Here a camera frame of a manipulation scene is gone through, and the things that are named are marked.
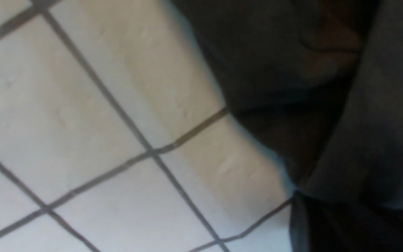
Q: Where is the gray long-sleeved shirt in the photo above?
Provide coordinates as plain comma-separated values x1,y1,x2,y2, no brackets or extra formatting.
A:
171,0,403,252

